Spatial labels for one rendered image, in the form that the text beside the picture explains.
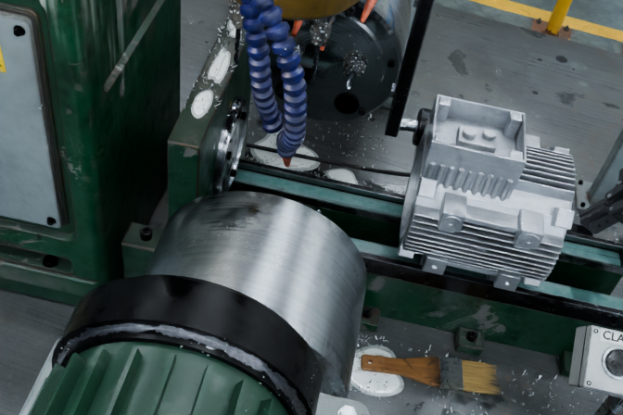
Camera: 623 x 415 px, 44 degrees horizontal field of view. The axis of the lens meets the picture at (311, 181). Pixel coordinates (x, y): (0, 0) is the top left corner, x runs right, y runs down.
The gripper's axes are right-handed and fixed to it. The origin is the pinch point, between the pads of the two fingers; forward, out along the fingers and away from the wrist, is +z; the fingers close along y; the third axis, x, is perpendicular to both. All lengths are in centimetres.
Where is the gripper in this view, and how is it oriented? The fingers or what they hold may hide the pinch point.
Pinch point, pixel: (599, 217)
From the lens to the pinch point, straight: 104.2
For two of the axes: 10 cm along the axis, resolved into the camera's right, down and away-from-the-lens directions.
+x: -7.8, -5.4, -3.2
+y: 1.8, -6.8, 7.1
